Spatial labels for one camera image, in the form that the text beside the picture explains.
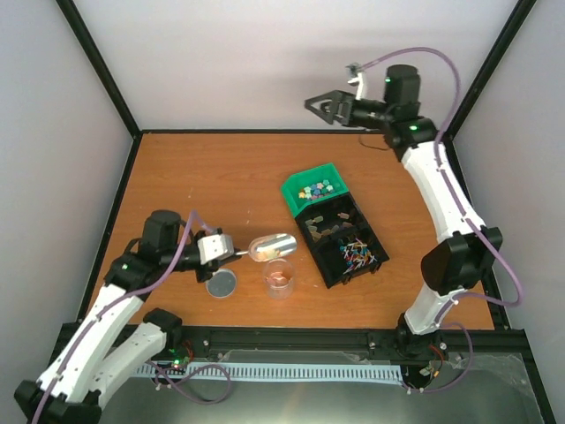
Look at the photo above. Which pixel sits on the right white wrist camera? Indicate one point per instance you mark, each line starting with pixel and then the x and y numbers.
pixel 358 80

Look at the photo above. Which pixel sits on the silver jar lid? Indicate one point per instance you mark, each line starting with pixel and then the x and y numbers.
pixel 221 284

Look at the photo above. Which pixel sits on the black popsicle candy bin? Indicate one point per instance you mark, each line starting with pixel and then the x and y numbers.
pixel 334 221

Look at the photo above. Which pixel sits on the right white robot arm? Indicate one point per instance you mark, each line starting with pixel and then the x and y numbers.
pixel 465 245

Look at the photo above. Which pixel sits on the green candy bin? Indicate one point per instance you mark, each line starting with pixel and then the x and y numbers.
pixel 307 187

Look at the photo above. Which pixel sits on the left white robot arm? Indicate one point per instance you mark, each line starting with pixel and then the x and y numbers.
pixel 87 373

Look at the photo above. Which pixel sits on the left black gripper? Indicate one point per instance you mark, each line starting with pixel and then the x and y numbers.
pixel 207 271

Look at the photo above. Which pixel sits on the black lollipop candy bin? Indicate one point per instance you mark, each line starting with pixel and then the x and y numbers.
pixel 348 256

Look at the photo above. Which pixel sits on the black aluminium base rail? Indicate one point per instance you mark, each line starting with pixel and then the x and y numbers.
pixel 373 344

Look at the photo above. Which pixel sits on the metal scoop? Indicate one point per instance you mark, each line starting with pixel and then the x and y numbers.
pixel 270 247

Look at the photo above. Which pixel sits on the clear plastic jar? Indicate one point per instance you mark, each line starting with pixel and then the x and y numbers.
pixel 278 278

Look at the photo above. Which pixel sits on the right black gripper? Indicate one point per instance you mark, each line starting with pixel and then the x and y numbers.
pixel 335 99

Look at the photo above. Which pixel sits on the light blue cable duct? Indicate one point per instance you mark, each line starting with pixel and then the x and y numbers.
pixel 279 372

